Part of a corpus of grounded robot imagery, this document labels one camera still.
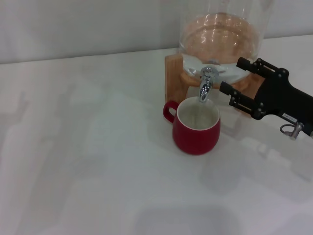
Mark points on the glass water dispenser jar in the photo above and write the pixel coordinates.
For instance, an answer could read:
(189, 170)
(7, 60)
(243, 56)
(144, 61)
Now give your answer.
(220, 36)

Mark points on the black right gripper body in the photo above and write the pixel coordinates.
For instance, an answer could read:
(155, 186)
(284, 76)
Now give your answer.
(281, 95)

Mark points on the chrome faucet with lever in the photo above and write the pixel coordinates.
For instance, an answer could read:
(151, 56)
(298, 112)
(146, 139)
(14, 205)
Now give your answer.
(204, 88)

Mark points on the wooden dispenser stand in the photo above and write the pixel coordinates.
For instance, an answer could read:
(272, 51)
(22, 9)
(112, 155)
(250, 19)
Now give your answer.
(173, 78)

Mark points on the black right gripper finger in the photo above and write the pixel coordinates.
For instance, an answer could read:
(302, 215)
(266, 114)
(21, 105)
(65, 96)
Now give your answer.
(244, 102)
(260, 68)

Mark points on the red ceramic cup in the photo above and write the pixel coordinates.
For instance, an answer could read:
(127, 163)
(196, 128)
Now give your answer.
(195, 139)

